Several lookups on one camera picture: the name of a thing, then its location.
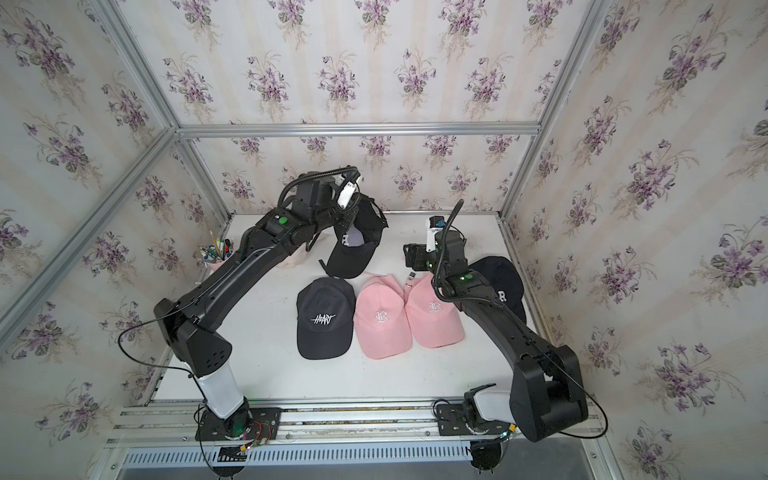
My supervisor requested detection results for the black cap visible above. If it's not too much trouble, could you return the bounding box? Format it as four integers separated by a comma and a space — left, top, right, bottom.
469, 256, 527, 323
319, 195, 388, 279

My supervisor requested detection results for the pink cap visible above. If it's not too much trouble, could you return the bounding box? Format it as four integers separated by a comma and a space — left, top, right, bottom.
353, 275, 413, 360
404, 272, 465, 349

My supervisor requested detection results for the dark grey baseball cap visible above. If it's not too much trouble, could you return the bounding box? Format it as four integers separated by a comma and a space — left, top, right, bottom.
296, 277, 356, 360

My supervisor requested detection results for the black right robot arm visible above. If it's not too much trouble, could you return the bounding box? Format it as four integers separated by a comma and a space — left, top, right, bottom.
403, 230, 588, 442

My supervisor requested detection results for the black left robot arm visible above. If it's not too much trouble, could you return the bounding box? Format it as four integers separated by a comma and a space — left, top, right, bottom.
154, 166, 362, 439

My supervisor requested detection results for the pink pen cup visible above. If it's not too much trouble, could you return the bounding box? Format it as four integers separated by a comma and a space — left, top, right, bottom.
198, 231, 235, 273

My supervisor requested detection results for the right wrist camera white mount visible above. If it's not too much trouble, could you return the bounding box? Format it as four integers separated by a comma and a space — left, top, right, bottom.
425, 215, 446, 253

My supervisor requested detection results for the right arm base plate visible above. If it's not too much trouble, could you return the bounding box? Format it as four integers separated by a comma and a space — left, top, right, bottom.
431, 399, 510, 437

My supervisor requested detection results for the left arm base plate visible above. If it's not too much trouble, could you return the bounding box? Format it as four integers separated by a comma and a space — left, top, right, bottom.
195, 407, 283, 442

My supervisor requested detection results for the aluminium rail frame front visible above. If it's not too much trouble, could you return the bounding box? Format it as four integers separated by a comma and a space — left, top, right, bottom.
89, 397, 625, 480

